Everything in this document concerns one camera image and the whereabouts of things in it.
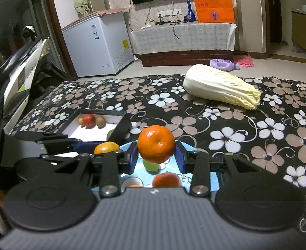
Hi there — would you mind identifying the white scooter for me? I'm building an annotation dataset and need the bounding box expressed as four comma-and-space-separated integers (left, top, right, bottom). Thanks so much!
0, 25, 65, 125

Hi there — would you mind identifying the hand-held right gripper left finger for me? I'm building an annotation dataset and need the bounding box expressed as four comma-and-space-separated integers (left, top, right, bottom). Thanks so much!
52, 143, 139, 197

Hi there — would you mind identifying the black floral tablecloth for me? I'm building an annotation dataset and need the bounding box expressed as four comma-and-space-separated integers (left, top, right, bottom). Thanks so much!
4, 74, 306, 240

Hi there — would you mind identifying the purple plastic container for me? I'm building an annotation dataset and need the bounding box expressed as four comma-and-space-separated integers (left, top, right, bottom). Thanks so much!
210, 59, 239, 71

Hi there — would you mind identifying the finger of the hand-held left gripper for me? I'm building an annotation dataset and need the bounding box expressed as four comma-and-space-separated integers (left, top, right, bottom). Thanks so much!
40, 152, 92, 165
14, 131, 101, 153

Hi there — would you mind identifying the blue cartoon plate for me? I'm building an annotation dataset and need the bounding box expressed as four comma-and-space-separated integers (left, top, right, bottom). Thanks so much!
118, 140, 220, 191

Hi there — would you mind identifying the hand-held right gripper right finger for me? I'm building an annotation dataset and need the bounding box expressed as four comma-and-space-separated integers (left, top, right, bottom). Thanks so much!
175, 141, 264, 197

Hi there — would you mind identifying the red apple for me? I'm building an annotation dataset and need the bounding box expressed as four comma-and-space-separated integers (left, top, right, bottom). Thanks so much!
82, 114, 96, 129

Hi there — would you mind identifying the white chest freezer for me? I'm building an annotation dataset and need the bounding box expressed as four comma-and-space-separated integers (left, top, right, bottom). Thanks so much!
62, 12, 135, 78

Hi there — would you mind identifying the black box with white bottom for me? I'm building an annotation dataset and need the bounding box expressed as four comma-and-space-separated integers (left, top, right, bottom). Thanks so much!
2, 109, 132, 167

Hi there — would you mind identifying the brown cardboard piece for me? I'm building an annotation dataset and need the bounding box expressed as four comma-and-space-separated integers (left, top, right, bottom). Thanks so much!
96, 7, 126, 16

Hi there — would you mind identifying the orange gift box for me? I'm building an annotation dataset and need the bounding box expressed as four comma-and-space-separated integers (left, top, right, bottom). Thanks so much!
191, 0, 235, 23

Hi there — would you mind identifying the dark wooden cabinet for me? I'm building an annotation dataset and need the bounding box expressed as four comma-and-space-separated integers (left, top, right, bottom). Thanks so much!
135, 49, 269, 67

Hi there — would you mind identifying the blue glass bottle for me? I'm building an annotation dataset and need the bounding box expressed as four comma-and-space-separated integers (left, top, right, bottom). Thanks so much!
186, 0, 196, 22

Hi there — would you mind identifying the napa cabbage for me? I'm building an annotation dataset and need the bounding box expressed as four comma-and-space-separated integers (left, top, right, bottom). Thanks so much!
183, 64, 261, 110

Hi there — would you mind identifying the black cable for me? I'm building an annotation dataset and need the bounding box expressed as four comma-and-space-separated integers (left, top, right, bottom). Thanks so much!
172, 22, 181, 40

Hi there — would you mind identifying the green mandarin with stem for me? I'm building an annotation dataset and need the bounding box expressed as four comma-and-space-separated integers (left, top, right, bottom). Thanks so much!
142, 160, 162, 172

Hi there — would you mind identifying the pink floor mat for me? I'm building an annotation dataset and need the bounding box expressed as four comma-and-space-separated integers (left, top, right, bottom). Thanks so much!
233, 54, 254, 67

